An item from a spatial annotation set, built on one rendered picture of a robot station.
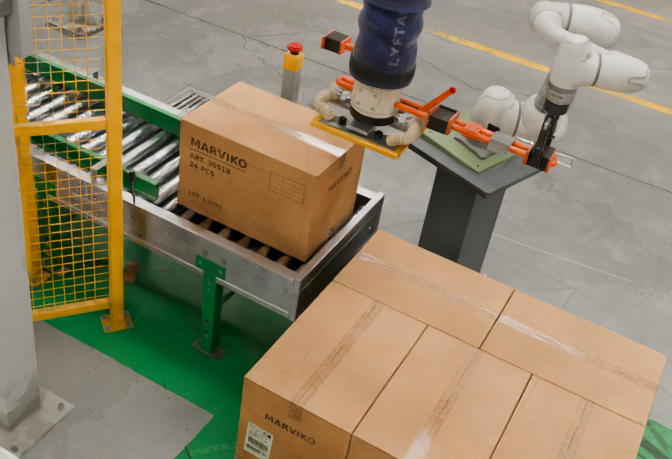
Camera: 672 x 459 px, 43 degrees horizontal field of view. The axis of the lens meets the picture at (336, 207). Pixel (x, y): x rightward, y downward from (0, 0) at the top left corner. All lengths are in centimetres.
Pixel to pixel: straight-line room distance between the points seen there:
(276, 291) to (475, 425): 89
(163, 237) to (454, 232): 132
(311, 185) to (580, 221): 222
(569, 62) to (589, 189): 263
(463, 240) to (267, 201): 106
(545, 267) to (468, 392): 167
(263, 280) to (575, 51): 138
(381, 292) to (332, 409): 61
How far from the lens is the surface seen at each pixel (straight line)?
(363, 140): 293
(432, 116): 288
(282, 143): 319
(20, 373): 326
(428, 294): 325
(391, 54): 281
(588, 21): 322
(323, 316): 307
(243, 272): 324
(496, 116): 362
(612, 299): 446
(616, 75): 271
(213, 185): 334
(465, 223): 384
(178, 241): 337
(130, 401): 348
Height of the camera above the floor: 263
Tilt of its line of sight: 35 degrees down
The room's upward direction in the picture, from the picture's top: 10 degrees clockwise
